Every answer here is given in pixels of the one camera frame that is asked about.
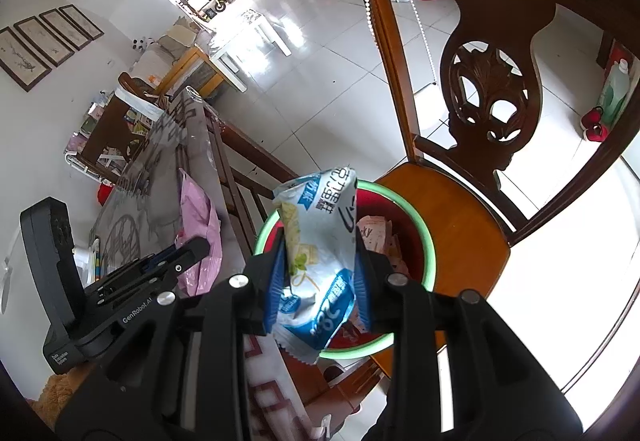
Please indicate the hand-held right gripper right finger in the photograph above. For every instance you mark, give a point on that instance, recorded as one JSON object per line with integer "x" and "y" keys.
{"x": 363, "y": 291}

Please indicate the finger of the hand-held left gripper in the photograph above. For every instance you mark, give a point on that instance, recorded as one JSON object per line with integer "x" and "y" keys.
{"x": 192, "y": 249}
{"x": 155, "y": 262}

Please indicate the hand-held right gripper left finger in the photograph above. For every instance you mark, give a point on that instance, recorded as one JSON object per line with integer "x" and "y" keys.
{"x": 277, "y": 281}

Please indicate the pink wrapper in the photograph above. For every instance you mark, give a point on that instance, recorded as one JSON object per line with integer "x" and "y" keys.
{"x": 200, "y": 231}

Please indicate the blue white snack packet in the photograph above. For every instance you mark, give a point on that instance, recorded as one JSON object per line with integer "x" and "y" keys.
{"x": 320, "y": 231}

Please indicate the red basin with green rim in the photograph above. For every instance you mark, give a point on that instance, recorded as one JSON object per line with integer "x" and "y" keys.
{"x": 395, "y": 216}

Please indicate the pale printed packet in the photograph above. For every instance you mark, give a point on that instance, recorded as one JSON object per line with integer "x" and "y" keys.
{"x": 377, "y": 233}

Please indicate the red bag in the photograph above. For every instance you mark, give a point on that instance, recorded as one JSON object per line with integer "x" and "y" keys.
{"x": 105, "y": 194}

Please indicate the carved wooden chair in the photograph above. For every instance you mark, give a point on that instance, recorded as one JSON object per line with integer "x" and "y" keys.
{"x": 450, "y": 231}

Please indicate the white magazine rack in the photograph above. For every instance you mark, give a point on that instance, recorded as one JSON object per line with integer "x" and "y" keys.
{"x": 80, "y": 156}

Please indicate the beige sofa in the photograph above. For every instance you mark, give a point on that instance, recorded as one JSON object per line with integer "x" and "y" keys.
{"x": 170, "y": 46}

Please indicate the white coffee table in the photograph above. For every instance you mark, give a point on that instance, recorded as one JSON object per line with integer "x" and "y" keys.
{"x": 260, "y": 26}

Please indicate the white balance bike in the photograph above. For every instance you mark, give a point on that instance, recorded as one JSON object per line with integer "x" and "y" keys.
{"x": 227, "y": 1}

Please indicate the green plastic bottle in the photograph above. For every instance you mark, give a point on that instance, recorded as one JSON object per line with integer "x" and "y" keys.
{"x": 615, "y": 91}

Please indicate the framed wall picture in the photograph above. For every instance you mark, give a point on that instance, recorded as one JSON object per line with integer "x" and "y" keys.
{"x": 82, "y": 21}
{"x": 65, "y": 29}
{"x": 45, "y": 41}
{"x": 22, "y": 58}

